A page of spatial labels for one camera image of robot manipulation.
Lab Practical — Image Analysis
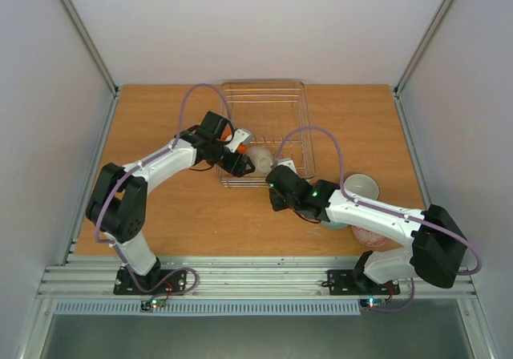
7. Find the right small circuit board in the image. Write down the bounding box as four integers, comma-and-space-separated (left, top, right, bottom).
360, 297, 387, 309

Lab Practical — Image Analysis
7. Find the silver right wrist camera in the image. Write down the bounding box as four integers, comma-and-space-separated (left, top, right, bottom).
277, 158, 297, 173

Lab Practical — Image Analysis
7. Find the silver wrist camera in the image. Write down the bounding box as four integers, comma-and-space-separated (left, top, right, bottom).
227, 128, 252, 154
277, 158, 297, 173

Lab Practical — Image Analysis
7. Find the aluminium frame post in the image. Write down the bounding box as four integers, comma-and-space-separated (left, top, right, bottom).
44, 0, 120, 94
394, 0, 471, 95

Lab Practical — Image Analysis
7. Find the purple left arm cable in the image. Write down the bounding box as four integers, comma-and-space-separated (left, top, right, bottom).
94, 83, 236, 294

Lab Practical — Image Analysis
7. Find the white bowl dark exterior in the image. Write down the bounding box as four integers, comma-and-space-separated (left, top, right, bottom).
344, 173, 380, 200

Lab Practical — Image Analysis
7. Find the grey slotted cable duct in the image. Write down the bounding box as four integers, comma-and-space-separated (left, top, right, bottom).
54, 299, 361, 317

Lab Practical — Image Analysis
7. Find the left small circuit board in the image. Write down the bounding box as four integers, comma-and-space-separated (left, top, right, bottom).
140, 299, 167, 312

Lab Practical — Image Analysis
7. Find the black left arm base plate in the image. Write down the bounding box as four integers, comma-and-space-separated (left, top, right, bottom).
113, 268, 187, 296

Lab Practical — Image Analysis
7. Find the red patterned bowl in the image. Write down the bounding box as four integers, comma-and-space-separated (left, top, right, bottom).
351, 225, 390, 248

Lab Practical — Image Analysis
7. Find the orange bowl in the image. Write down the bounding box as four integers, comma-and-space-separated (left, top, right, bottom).
221, 127, 252, 154

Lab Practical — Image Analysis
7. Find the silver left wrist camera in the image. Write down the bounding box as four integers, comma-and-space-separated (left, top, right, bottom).
227, 128, 252, 154

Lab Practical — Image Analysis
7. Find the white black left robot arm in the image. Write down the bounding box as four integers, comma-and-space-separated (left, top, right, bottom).
86, 111, 256, 293

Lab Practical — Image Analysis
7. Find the pale green bowl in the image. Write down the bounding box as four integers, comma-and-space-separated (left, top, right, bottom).
321, 221, 348, 230

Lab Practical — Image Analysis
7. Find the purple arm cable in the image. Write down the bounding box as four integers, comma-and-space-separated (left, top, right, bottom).
274, 125, 482, 314
94, 83, 236, 294

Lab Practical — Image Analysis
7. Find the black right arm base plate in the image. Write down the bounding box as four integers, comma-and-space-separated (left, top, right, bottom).
321, 269, 401, 296

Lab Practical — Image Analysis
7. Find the aluminium extrusion rail base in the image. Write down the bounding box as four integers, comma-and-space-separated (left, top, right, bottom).
35, 256, 477, 300

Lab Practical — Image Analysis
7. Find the left aluminium frame post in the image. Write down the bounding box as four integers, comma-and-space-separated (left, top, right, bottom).
44, 0, 120, 94

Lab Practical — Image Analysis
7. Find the right aluminium frame post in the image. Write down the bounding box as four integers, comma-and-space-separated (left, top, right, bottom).
394, 0, 471, 95

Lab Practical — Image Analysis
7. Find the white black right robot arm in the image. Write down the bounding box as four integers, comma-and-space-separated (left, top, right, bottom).
265, 165, 468, 293

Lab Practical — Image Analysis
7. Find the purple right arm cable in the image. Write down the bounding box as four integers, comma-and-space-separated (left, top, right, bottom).
274, 125, 482, 314

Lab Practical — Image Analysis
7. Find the chrome wire dish rack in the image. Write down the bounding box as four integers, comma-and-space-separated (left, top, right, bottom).
216, 80, 316, 188

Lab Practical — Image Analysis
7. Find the small circuit board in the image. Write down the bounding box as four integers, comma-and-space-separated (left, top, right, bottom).
360, 297, 387, 309
140, 299, 167, 312

